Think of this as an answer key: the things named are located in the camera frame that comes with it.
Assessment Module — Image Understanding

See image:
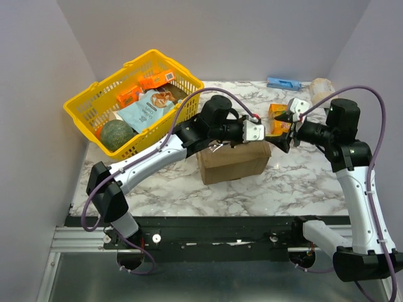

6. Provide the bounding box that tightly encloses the brown cardboard express box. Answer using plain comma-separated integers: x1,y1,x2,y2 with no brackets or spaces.
196,141,271,185

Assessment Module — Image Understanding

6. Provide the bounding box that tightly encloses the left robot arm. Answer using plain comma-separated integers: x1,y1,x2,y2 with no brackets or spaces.
86,95,264,249

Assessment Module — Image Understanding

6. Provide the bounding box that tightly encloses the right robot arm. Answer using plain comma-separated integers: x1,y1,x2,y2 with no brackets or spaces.
269,98,402,282

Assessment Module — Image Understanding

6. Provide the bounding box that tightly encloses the blue box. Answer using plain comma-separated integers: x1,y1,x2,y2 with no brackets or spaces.
266,77,302,91

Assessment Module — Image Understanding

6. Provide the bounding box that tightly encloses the orange barcode box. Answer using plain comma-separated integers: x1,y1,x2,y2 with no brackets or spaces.
139,69,176,90

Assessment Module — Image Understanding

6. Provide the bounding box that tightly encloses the orange candy box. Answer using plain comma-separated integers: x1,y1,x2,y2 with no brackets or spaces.
116,86,143,108

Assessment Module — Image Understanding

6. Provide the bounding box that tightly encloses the orange snack bag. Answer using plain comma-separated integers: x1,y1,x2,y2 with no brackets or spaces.
268,103,290,135

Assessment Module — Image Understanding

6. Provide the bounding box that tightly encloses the beige paper bag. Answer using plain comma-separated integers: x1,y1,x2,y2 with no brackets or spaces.
309,78,336,105

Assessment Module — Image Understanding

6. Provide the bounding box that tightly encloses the light blue chips bag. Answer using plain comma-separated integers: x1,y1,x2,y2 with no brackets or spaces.
117,90,178,133

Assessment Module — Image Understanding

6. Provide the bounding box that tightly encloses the green melon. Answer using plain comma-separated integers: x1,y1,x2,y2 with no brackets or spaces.
99,120,135,152

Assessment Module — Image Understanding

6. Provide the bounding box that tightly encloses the yellow plastic basket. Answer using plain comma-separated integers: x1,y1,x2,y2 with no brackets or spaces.
64,49,204,160

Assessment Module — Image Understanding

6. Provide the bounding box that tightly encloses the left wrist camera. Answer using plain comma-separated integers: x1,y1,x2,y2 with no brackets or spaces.
242,115,266,143

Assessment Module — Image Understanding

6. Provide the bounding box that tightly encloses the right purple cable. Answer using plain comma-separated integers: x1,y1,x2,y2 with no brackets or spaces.
294,84,398,302

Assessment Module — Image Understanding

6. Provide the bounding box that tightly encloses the purple cable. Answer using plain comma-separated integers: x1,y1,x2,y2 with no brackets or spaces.
294,84,398,302
81,87,262,275

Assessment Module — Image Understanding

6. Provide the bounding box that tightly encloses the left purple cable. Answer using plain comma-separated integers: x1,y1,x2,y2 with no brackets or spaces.
81,87,262,275

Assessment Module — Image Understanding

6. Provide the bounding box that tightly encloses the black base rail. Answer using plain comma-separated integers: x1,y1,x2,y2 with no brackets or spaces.
85,216,351,266

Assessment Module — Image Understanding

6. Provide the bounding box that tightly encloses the aluminium frame rail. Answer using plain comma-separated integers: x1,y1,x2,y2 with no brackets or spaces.
50,227,116,253

